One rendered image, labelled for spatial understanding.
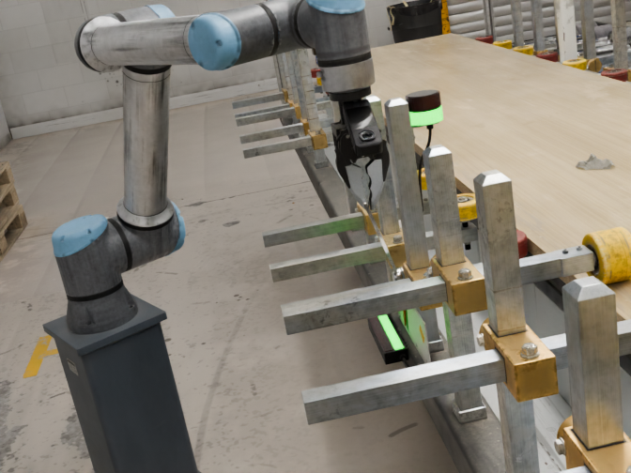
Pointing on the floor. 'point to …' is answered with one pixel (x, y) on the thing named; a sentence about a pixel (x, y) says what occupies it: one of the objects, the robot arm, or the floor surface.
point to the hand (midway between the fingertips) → (369, 204)
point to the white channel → (565, 16)
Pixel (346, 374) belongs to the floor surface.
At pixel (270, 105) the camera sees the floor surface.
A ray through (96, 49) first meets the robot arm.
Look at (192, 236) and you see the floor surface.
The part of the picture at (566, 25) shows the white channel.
